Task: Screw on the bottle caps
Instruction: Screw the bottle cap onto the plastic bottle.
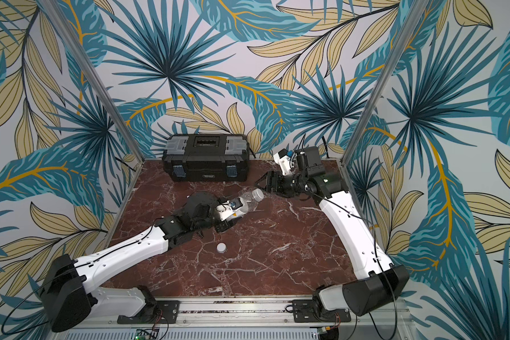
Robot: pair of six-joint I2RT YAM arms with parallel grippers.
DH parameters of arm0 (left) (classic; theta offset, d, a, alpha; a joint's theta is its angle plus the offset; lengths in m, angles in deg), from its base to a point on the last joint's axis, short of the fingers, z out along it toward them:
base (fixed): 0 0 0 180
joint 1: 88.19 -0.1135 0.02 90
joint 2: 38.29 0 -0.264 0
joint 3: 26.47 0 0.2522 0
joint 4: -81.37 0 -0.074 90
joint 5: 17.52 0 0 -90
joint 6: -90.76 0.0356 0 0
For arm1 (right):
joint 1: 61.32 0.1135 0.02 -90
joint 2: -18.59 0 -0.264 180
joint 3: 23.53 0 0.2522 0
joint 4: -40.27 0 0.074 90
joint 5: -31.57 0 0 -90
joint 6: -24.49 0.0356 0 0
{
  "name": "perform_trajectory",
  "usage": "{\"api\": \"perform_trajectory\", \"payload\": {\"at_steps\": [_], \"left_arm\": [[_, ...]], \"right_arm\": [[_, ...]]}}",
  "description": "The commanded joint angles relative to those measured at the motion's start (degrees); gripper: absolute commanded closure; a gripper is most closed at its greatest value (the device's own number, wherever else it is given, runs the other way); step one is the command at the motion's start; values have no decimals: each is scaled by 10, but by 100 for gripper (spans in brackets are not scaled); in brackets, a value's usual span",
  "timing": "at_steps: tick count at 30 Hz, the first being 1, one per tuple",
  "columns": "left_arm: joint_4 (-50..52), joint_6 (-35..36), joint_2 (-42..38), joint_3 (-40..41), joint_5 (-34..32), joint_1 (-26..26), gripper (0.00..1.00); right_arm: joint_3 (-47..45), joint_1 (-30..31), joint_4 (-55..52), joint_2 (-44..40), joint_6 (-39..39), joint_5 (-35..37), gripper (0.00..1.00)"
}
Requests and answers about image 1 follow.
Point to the large white label bottle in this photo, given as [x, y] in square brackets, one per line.
[249, 202]

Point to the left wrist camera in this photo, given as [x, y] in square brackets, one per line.
[230, 210]

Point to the white bottle cap on table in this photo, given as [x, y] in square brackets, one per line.
[221, 248]

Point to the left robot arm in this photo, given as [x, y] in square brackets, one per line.
[72, 290]

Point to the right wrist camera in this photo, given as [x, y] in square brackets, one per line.
[284, 158]

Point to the left aluminium corner post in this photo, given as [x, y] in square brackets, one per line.
[59, 20]

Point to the right aluminium corner post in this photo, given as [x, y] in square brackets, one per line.
[394, 56]

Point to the aluminium corner post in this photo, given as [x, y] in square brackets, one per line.
[59, 20]
[394, 56]

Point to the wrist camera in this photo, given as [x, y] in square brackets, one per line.
[230, 210]
[284, 158]

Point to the black plastic toolbox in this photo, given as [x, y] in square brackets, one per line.
[207, 157]

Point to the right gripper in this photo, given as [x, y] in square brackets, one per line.
[280, 183]

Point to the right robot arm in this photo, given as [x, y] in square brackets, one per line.
[379, 281]

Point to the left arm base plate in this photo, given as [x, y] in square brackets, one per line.
[156, 312]

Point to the aluminium front rail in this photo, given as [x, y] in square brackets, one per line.
[251, 317]

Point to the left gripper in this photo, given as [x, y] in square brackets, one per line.
[226, 224]

